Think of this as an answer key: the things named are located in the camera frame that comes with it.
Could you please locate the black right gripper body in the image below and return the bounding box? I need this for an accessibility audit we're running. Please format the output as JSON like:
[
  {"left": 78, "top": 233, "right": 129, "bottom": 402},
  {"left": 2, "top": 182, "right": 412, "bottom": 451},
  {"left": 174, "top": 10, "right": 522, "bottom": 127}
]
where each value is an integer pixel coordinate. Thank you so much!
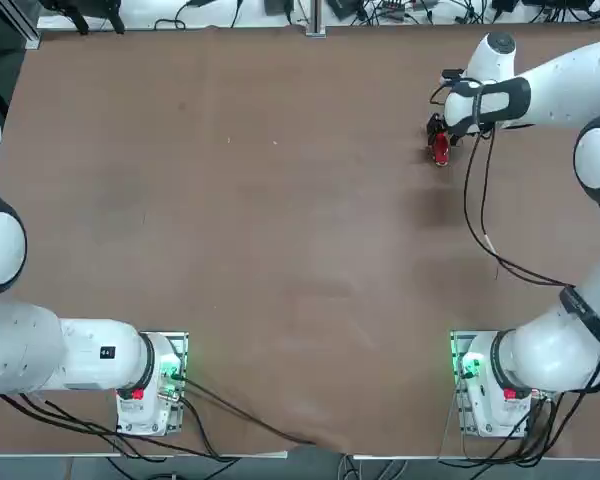
[{"left": 445, "top": 119, "right": 482, "bottom": 140}]

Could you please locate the red toy car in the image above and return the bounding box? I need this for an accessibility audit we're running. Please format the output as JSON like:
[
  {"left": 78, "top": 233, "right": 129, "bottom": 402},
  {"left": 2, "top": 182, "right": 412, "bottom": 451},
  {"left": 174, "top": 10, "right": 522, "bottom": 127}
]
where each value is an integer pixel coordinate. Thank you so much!
[{"left": 430, "top": 131, "right": 452, "bottom": 168}]

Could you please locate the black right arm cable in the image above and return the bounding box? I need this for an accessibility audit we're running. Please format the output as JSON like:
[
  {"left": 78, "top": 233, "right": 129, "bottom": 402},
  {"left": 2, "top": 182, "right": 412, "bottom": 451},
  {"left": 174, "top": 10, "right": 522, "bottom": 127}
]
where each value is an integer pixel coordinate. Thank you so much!
[{"left": 460, "top": 122, "right": 576, "bottom": 290}]

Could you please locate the black base power cable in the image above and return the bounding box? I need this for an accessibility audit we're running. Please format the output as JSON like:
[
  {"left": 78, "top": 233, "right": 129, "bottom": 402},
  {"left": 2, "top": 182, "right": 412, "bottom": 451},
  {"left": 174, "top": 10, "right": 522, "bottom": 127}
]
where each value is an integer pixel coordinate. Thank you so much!
[{"left": 172, "top": 374, "right": 319, "bottom": 446}]

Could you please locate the aluminium frame rail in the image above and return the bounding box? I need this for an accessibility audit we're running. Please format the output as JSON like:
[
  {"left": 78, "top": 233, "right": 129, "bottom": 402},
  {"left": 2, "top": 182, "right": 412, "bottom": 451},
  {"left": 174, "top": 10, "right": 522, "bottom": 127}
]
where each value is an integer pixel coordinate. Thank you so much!
[{"left": 0, "top": 0, "right": 42, "bottom": 50}]

